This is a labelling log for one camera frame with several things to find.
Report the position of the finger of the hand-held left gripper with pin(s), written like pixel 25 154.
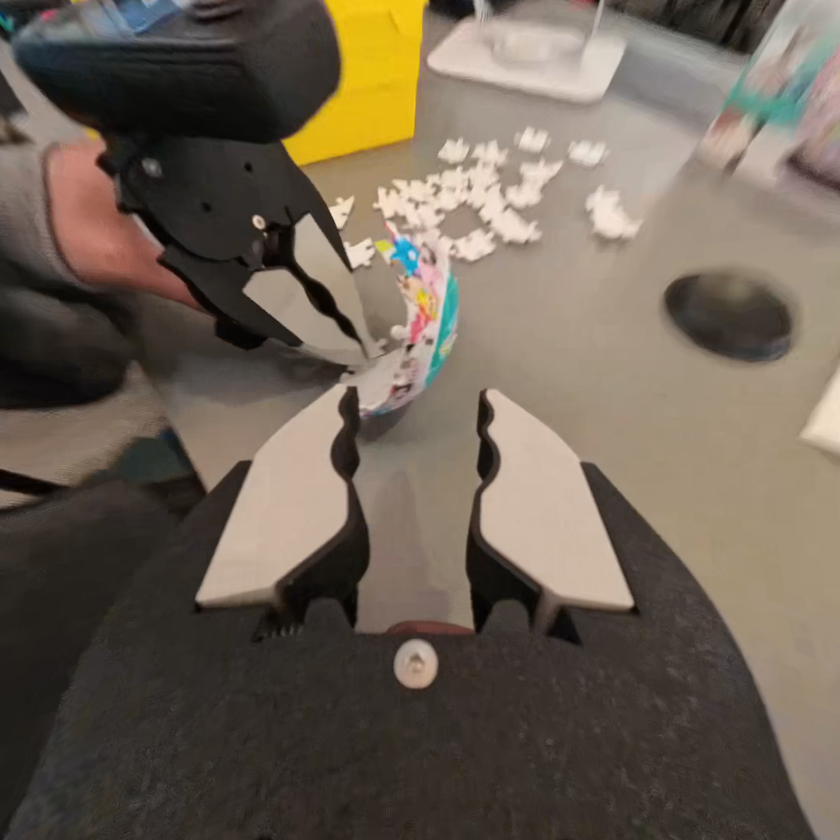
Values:
pixel 325 262
pixel 289 308

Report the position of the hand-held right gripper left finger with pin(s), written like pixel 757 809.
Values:
pixel 282 512

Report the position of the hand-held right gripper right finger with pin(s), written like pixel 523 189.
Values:
pixel 551 518

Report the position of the partly built puzzle ball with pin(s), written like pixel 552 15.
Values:
pixel 426 315

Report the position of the group of puzzle pieces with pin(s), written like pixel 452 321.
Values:
pixel 499 216

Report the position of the person's left forearm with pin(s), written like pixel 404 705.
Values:
pixel 26 216

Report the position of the black round puzzle stand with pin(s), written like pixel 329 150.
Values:
pixel 722 321

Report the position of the person's left hand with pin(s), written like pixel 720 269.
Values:
pixel 98 223

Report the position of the yellow box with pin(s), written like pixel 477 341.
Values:
pixel 367 79

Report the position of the person's dark trousers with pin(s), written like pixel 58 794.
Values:
pixel 65 590

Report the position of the white flat stand base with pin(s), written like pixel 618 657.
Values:
pixel 472 59

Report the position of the white paper sheet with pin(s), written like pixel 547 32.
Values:
pixel 825 423

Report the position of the colourful printed box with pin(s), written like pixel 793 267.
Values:
pixel 787 85

